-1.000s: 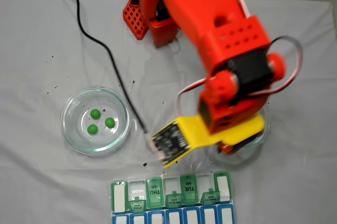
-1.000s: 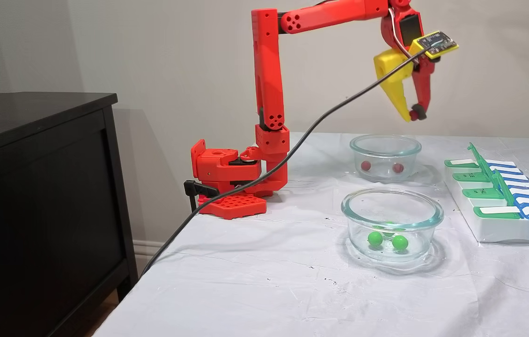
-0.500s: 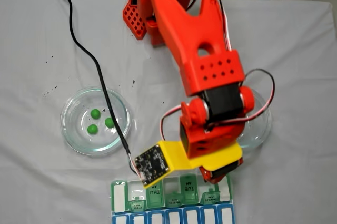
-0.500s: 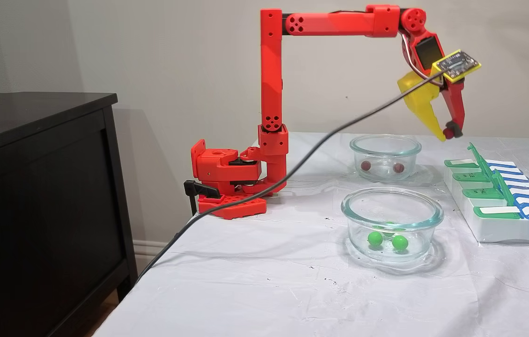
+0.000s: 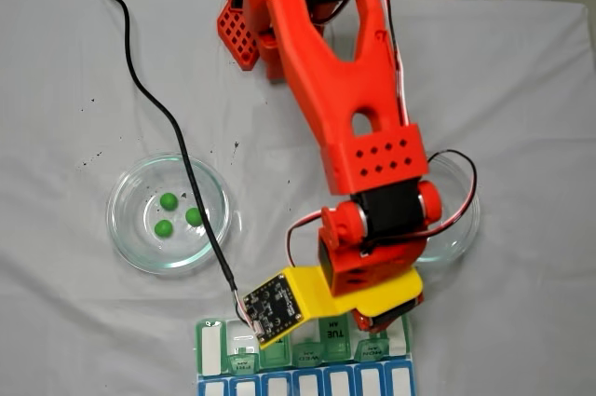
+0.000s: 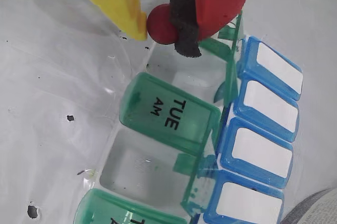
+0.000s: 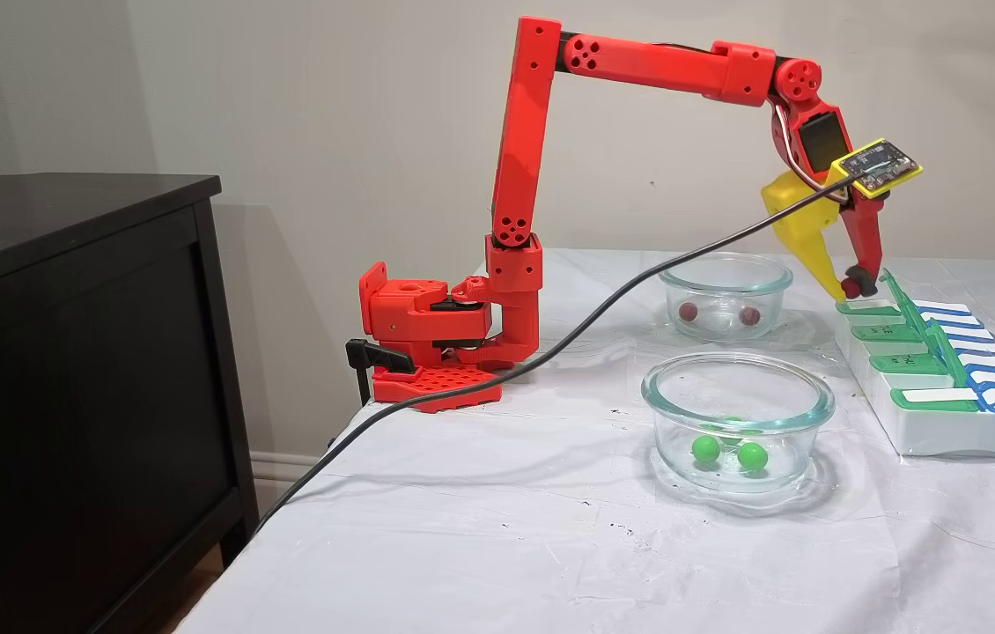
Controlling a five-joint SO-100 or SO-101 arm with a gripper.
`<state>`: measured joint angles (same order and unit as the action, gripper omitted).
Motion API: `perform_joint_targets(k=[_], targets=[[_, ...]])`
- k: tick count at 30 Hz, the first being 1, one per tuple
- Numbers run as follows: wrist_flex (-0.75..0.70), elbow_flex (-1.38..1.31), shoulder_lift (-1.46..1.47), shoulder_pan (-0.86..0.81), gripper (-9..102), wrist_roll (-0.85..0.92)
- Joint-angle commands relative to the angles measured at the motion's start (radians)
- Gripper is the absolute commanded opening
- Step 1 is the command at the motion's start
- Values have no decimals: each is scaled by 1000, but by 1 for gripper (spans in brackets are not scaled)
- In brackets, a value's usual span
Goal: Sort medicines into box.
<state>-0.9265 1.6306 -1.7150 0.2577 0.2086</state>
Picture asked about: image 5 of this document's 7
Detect weekly pill organizer box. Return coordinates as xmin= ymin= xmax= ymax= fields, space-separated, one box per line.
xmin=193 ymin=309 xmax=419 ymax=396

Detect glass bowl for red balls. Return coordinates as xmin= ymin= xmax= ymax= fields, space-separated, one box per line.
xmin=415 ymin=151 xmax=481 ymax=265

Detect glass bowl for green balls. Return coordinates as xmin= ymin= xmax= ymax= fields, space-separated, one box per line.
xmin=105 ymin=151 xmax=233 ymax=275

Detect white tablecloth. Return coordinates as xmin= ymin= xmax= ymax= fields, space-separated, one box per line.
xmin=0 ymin=0 xmax=596 ymax=396

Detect black camera board yellow mount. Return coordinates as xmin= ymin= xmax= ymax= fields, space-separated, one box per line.
xmin=241 ymin=273 xmax=305 ymax=350

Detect white gripper motor wire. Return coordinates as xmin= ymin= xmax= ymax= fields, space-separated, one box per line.
xmin=285 ymin=208 xmax=325 ymax=272

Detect red black white servo wire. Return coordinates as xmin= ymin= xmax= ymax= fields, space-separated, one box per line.
xmin=372 ymin=148 xmax=480 ymax=253

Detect black camera cable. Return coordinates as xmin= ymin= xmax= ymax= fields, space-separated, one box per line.
xmin=81 ymin=0 xmax=255 ymax=322

